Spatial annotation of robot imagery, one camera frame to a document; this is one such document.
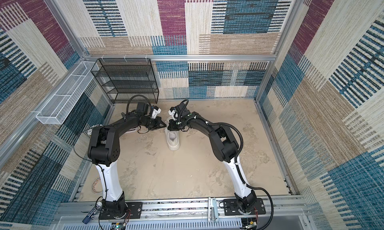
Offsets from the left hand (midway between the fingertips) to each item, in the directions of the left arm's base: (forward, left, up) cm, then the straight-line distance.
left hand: (166, 123), depth 98 cm
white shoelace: (-8, -4, -4) cm, 10 cm away
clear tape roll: (-35, +34, -8) cm, 50 cm away
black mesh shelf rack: (+31, +31, +12) cm, 46 cm away
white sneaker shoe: (-15, -5, -4) cm, 16 cm away
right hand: (-4, -2, -1) cm, 5 cm away
